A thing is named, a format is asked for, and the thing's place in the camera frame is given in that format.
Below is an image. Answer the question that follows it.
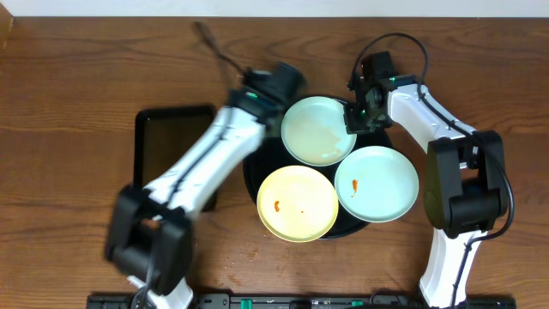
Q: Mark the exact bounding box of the light blue plate top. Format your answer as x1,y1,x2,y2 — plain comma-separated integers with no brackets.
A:
281,96,357,167

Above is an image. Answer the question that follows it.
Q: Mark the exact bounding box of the light blue plate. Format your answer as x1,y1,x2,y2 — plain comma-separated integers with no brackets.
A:
334,146,419,223
281,96,357,167

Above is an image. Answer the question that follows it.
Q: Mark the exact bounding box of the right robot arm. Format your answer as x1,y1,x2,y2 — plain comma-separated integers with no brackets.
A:
344,72,514,308

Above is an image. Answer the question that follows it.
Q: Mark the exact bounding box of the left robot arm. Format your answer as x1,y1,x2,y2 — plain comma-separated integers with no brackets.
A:
105,86,294,308

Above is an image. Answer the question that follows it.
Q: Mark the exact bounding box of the black rectangular tray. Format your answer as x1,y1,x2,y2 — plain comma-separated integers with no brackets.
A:
133,105,216,188

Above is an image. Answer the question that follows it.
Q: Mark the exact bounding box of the yellow plate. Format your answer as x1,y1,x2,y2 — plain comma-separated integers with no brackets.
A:
256,166,339,243

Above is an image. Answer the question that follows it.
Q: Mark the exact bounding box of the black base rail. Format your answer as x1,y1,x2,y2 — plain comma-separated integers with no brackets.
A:
86,293,518,309

